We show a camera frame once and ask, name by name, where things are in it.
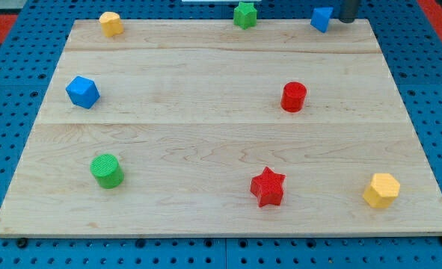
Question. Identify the blue cube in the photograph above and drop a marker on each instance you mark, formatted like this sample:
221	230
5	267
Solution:
82	92

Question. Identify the wooden board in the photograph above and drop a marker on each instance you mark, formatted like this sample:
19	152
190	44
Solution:
191	110

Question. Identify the red star block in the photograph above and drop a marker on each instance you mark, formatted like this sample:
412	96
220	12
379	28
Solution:
267	187

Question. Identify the red cylinder block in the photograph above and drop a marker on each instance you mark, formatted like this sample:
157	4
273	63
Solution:
294	94

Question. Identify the green cylinder block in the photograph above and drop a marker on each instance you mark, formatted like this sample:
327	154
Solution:
107	171

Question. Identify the green star block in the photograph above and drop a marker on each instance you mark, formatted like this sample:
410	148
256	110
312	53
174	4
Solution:
245	15

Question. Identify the blue triangular block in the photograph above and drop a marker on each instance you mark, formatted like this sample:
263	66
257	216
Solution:
321	17

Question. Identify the yellow heart block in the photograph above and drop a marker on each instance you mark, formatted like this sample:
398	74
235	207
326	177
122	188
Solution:
111	24

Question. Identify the yellow hexagon block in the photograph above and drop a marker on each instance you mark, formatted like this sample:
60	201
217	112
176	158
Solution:
381	191

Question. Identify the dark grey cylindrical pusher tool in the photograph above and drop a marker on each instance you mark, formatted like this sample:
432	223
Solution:
348	10

